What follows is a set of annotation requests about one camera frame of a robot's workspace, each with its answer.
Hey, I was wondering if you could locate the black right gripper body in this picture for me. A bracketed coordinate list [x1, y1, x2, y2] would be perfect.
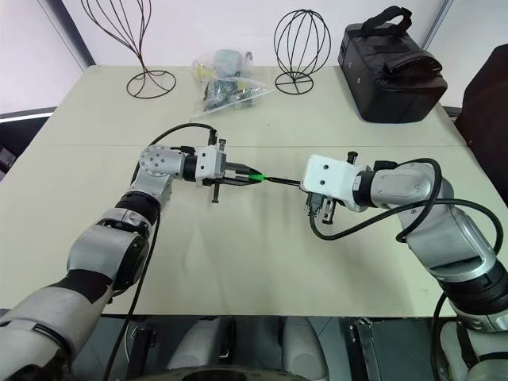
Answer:
[304, 191, 338, 225]

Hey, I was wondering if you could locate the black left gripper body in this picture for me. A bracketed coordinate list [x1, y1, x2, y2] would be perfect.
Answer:
[202, 137, 240, 205]

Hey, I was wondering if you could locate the thin black marker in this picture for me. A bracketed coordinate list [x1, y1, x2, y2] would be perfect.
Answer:
[267, 175, 303, 187]

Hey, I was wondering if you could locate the clear plastic bag of parts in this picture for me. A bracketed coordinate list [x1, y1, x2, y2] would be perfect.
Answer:
[189, 48, 276, 121]

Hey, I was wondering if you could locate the pale grey rounded shape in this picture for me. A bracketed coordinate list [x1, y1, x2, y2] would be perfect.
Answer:
[168, 317, 225, 371]
[280, 317, 331, 379]

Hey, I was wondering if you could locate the black fabric carry bag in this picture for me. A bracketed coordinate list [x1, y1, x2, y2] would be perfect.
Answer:
[337, 5, 450, 124]

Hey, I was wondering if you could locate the black flat panel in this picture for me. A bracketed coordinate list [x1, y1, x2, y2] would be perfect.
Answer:
[348, 317, 438, 381]

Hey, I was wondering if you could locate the dark chair back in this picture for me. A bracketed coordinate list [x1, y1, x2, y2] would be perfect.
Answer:
[453, 44, 508, 160]

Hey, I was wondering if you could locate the dark side shelf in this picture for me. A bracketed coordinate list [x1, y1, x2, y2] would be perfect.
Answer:
[0, 106, 59, 184]

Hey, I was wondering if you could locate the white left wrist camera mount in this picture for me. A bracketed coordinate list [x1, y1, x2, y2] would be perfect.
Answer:
[196, 144, 228, 187]

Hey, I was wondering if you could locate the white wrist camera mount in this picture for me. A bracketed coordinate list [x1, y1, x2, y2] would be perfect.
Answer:
[196, 144, 228, 187]
[299, 154, 375, 212]

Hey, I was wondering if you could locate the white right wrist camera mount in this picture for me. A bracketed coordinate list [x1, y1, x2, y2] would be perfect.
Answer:
[299, 154, 375, 212]

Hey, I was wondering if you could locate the black wire head stand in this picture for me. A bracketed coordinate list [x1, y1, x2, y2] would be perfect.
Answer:
[273, 9, 333, 96]

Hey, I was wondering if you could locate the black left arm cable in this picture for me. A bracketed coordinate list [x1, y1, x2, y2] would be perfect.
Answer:
[102, 122, 218, 381]

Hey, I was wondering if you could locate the brown wire hat stand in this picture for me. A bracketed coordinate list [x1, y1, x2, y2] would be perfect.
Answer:
[80, 0, 178, 98]

